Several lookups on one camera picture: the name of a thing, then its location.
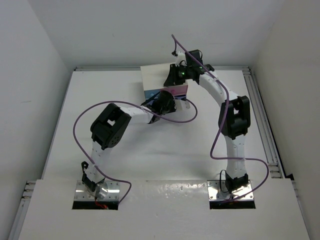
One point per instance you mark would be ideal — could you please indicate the white drawer cabinet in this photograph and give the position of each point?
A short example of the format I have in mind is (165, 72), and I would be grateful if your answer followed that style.
(154, 76)

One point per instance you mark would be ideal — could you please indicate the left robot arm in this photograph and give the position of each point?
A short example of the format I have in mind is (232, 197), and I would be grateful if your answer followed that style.
(110, 126)

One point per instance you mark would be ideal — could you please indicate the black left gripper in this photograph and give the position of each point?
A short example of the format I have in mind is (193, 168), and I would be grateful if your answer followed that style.
(172, 109)

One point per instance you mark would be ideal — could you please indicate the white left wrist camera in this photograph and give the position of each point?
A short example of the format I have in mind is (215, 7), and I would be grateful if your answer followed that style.
(181, 105)

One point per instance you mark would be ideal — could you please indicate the light blue drawer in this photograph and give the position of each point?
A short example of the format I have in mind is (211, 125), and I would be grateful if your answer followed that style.
(150, 93)

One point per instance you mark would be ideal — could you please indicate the white front shelf board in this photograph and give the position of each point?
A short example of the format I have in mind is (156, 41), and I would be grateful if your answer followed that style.
(163, 210)

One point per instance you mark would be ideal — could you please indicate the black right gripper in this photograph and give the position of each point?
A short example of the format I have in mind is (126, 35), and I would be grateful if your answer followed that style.
(172, 79)

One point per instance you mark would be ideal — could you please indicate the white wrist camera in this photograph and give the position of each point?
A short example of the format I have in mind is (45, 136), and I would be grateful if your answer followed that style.
(180, 58)
(181, 105)

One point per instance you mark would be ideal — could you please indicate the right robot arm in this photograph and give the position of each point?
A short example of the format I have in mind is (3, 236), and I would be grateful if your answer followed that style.
(234, 117)

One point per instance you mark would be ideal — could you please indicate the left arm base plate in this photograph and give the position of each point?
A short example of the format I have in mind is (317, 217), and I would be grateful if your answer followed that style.
(106, 191)

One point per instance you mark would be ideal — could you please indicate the pink drawer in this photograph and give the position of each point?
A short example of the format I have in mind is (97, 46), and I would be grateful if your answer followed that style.
(177, 90)

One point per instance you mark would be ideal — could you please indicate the aluminium frame rail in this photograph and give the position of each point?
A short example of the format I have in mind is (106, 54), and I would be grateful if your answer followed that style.
(268, 142)

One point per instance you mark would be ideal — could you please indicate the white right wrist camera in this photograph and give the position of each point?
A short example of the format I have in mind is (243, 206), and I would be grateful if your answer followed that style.
(180, 58)

